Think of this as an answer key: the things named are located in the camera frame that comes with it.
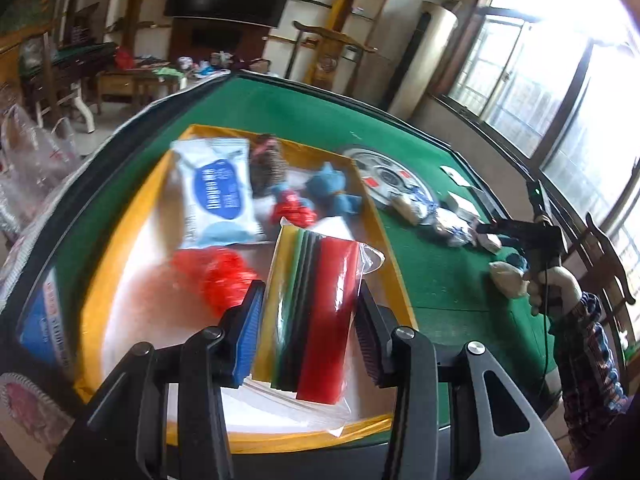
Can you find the coloured sponge cloths pack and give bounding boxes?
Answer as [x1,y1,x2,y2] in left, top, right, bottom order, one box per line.
[241,231,390,437]

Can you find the blue towel with rubber band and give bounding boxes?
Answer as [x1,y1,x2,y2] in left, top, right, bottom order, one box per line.
[305,162,362,218]

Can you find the wet wipes pack blue label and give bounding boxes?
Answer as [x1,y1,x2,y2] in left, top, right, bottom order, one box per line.
[171,136,262,249]

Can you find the small red plastic bag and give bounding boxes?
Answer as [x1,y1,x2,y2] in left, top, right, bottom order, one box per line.
[271,190,318,229]

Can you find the brown knitted yarn bundle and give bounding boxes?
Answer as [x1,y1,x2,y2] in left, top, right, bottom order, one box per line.
[250,134,288,197]

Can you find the plaid shirt forearm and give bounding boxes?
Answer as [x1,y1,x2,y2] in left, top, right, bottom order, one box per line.
[550,292,628,457]

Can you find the white gloved right hand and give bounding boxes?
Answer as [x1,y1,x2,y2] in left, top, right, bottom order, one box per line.
[527,266,582,322]

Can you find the green mahjong table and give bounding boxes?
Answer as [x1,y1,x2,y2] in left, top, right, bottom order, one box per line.
[1,74,560,479]

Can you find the floral quilted table cover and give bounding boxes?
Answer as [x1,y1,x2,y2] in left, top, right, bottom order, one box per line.
[0,71,231,461]

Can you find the blue white packets on table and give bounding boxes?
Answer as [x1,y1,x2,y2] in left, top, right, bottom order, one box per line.
[390,188,528,299]

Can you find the blue white card box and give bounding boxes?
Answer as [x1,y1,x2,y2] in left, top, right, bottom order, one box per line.
[16,269,74,375]

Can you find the round mahjong table centre panel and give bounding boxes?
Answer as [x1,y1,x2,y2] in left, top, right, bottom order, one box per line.
[342,145,439,211]

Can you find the window with metal bars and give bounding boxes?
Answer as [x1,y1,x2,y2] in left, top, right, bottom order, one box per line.
[434,0,639,289]

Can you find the white standing air conditioner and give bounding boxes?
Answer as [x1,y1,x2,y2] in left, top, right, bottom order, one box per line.
[380,1,458,120]

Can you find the white foam box yellow tape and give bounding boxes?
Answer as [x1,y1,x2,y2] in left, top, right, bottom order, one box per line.
[75,125,416,453]

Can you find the clear plastic bag red print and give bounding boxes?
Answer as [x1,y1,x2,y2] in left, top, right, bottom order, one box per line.
[1,104,81,243]

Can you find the low wooden coffee table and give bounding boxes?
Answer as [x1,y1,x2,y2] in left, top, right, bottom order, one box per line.
[96,67,186,112]

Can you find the dark wooden chair left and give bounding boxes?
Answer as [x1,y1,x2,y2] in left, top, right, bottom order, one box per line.
[1,23,117,133]

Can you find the wooden chair by wall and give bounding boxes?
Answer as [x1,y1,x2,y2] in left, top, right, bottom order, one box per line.
[284,21,378,96]

